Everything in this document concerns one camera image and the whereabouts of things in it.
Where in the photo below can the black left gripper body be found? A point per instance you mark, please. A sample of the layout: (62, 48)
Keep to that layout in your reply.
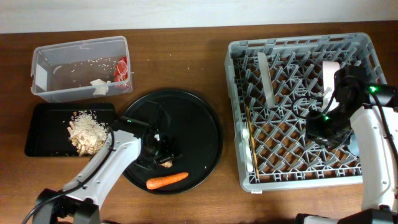
(159, 151)

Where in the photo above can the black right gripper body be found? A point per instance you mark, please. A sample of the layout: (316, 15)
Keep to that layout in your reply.
(330, 129)

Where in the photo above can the brown food scrap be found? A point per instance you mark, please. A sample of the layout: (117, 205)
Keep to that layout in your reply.
(167, 164)

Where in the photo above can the light blue plastic cup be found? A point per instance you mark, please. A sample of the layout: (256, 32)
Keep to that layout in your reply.
(353, 145)

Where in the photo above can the orange carrot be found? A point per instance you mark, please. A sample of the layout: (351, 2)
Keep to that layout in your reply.
(158, 182)

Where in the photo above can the grey plate with food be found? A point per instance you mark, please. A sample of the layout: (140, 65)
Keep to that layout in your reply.
(266, 79)

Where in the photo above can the red snack wrapper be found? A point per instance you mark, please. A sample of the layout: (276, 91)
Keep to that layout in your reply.
(121, 70)

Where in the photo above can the wooden chopstick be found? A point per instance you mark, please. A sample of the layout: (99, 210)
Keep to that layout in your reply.
(252, 143)

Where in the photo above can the white plastic fork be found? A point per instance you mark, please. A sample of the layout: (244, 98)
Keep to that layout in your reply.
(247, 151)

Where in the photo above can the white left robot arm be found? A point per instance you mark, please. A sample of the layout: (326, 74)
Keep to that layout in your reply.
(128, 140)

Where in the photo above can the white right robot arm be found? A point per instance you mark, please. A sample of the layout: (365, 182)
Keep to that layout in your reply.
(369, 113)

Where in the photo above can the grey dishwasher rack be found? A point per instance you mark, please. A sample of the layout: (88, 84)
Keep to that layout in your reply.
(286, 159)

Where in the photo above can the clear plastic waste bin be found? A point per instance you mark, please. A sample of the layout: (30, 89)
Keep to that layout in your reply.
(62, 72)

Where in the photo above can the round black tray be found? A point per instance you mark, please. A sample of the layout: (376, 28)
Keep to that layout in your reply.
(198, 131)

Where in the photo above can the rice and peanut shell pile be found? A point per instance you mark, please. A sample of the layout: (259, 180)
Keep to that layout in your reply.
(87, 133)

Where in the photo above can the crumpled white tissue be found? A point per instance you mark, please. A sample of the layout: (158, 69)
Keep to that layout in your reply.
(101, 87)

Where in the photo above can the rectangular black tray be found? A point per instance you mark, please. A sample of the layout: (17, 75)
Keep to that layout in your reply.
(48, 135)

